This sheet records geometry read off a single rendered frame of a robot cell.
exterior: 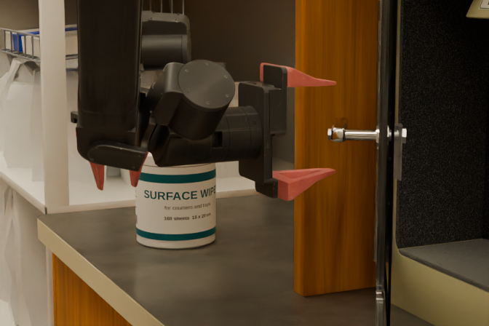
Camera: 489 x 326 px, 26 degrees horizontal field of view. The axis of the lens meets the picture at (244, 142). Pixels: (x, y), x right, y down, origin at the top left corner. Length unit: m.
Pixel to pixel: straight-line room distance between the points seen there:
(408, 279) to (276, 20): 1.34
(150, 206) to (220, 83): 0.68
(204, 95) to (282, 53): 1.58
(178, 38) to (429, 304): 0.45
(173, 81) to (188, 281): 0.55
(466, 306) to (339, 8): 0.42
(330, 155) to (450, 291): 0.25
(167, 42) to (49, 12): 0.76
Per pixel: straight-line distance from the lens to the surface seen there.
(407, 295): 1.38
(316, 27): 1.38
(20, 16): 3.16
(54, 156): 2.09
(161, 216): 1.67
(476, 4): 1.26
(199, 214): 1.67
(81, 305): 1.80
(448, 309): 1.31
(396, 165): 1.11
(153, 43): 1.33
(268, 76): 1.12
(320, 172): 1.15
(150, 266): 1.58
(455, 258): 1.35
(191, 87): 1.00
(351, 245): 1.45
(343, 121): 1.16
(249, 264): 1.59
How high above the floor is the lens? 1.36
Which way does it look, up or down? 9 degrees down
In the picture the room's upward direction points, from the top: straight up
